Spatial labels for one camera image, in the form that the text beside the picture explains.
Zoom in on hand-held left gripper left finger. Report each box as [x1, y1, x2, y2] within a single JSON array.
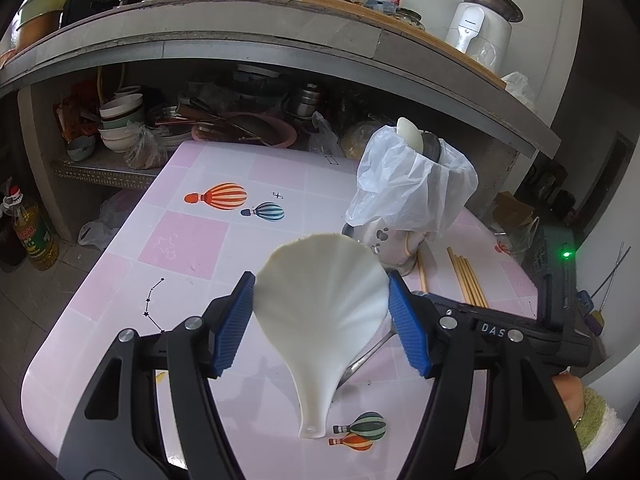
[[57, 270, 258, 480]]

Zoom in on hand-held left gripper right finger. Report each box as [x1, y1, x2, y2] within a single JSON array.
[[386, 270, 587, 480]]

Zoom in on steel utensil holder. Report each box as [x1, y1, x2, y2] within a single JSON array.
[[341, 215, 431, 277]]

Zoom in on white fan-shaped rice paddle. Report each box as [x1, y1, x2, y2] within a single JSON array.
[[252, 231, 391, 441]]

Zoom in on white plastic bag liner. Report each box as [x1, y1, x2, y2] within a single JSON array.
[[344, 122, 479, 246]]

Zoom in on white oval rice paddle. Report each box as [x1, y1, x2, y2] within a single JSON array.
[[396, 116, 426, 153]]

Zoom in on person's right hand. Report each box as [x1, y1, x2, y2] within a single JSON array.
[[551, 372, 587, 428]]

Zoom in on cardboard box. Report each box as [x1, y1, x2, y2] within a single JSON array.
[[492, 190, 541, 246]]

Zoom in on plastic bag with contents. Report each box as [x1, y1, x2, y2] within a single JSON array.
[[124, 122, 168, 170]]

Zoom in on yellow food plastic bag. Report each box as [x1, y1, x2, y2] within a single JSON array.
[[340, 120, 383, 161]]

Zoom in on pink basin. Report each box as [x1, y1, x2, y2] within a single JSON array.
[[191, 111, 298, 148]]

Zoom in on crumpled white plastic bag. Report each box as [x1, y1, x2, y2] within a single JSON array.
[[500, 71, 537, 111]]

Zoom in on thin clear plastic bag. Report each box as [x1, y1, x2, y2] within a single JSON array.
[[307, 111, 346, 158]]

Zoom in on cooking oil bottle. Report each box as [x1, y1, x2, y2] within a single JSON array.
[[5, 185, 60, 272]]

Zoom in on stacked steel pots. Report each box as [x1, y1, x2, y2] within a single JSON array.
[[285, 85, 328, 128]]

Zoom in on small blue bowl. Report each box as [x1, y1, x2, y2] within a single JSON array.
[[66, 135, 97, 162]]

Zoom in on stack of ceramic bowls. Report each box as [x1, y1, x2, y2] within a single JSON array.
[[97, 87, 148, 153]]

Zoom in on dark stacked pans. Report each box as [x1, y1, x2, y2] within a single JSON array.
[[230, 65, 283, 106]]

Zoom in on white kitchen appliance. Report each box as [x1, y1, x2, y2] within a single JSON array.
[[444, 2, 513, 73]]

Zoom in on red packets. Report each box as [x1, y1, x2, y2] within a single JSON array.
[[54, 85, 101, 143]]

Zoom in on wooden cutting board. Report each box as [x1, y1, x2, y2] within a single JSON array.
[[300, 0, 508, 88]]

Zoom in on concrete kitchen counter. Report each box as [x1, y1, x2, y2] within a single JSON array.
[[0, 0, 563, 161]]

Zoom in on stacked orange green basins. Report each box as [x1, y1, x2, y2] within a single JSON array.
[[12, 0, 73, 56]]

